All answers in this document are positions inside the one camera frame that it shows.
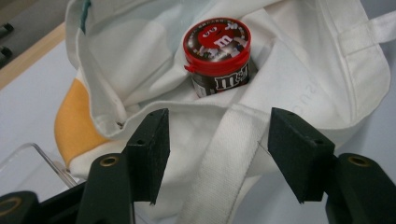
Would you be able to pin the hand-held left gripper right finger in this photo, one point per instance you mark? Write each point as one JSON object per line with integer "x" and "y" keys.
{"x": 299, "y": 155}

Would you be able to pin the red lidded candy jar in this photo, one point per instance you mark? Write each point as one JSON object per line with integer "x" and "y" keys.
{"x": 218, "y": 62}

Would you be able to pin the clear plastic container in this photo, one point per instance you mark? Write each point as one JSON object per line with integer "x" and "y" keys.
{"x": 28, "y": 174}

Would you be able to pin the white patterned canvas tote bag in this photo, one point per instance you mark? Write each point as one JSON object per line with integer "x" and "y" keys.
{"x": 295, "y": 77}

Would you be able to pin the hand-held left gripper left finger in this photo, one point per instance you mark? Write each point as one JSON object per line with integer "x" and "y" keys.
{"x": 149, "y": 155}

